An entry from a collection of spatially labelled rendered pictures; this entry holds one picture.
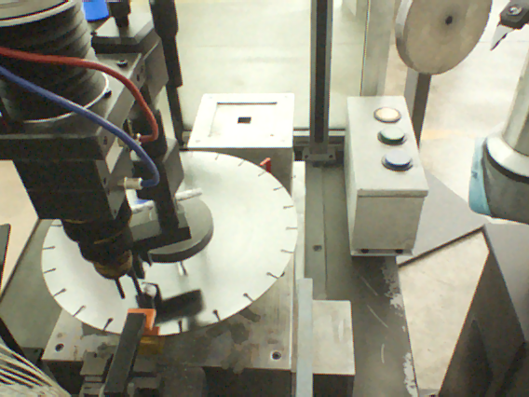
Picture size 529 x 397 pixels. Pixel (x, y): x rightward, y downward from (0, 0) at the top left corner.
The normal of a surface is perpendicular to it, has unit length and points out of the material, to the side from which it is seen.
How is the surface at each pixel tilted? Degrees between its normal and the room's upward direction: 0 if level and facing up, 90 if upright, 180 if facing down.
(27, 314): 0
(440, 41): 86
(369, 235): 90
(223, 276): 0
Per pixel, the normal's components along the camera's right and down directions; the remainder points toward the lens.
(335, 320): -0.05, -0.75
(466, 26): 0.44, 0.52
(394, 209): -0.07, 0.66
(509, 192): -0.61, 0.64
